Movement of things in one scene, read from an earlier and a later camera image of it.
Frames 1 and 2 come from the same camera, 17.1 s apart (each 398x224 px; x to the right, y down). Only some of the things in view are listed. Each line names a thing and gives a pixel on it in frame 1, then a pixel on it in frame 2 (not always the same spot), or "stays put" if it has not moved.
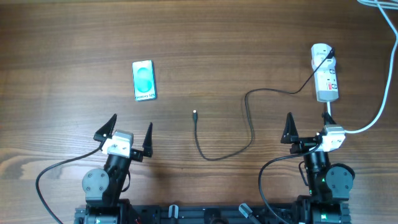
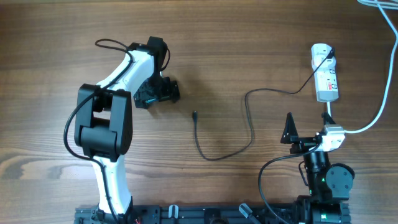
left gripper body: x=135 y=155 -> x=153 y=88
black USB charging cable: x=297 y=91 stays put
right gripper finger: x=328 y=119 stays put
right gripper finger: x=290 y=133 stays put
